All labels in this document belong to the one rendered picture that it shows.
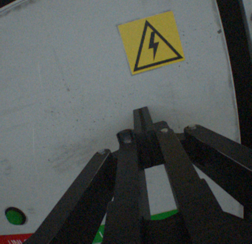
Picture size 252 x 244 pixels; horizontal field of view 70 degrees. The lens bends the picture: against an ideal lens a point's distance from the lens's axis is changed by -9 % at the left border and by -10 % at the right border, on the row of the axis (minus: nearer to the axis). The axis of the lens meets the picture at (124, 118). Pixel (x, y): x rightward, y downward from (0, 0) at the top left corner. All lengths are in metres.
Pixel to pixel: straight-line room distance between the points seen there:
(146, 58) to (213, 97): 0.08
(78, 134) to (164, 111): 0.10
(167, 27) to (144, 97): 0.07
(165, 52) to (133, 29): 0.04
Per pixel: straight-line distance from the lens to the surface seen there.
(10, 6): 0.25
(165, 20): 0.21
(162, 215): 0.28
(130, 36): 0.20
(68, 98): 0.21
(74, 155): 0.24
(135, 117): 0.18
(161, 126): 0.16
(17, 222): 0.33
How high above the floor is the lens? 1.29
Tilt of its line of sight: 15 degrees down
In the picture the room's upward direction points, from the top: 17 degrees counter-clockwise
